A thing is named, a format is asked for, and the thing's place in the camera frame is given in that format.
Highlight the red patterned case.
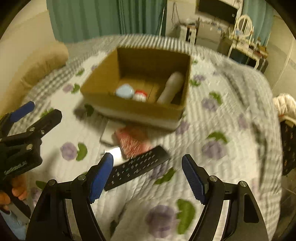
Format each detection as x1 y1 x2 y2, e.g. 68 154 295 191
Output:
114 126 153 159

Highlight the light blue earbuds case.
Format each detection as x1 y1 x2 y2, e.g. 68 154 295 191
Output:
115 84 135 99

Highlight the white bottle red cap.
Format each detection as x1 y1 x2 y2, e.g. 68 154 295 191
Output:
132 90 147 102

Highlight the black remote control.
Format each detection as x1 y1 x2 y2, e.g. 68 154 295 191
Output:
104 146 171 191

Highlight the white cylindrical bottle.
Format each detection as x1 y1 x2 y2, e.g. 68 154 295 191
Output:
157 72 184 104

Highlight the person's left hand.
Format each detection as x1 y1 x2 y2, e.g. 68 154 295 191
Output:
0 174 28 213

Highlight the white square charger box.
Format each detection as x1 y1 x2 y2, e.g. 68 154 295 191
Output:
100 120 126 146

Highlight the tan pillow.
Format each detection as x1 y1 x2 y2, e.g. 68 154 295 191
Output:
1 41 69 116

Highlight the small white adapter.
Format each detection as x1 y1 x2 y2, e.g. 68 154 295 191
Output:
104 147 127 166

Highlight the grey checked bedsheet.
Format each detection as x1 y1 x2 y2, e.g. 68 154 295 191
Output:
23 34 283 232

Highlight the large green curtain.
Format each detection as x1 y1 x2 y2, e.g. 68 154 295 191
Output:
46 0 167 43

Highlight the open cardboard box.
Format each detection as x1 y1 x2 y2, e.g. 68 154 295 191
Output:
81 47 192 131

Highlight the white padded jacket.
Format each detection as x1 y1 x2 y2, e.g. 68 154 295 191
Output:
273 93 296 128

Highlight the white dressing table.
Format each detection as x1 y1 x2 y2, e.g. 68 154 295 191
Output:
217 36 268 73

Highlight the white drawer cabinet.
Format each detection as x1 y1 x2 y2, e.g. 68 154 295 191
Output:
179 25 198 46

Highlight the silver mini fridge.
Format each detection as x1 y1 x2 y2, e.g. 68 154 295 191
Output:
196 22 226 51

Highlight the white oval vanity mirror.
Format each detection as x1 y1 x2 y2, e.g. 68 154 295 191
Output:
234 15 254 38

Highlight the small green curtain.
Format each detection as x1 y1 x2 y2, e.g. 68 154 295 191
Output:
242 0 274 46

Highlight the black wall television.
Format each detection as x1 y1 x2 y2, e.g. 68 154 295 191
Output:
198 0 238 24

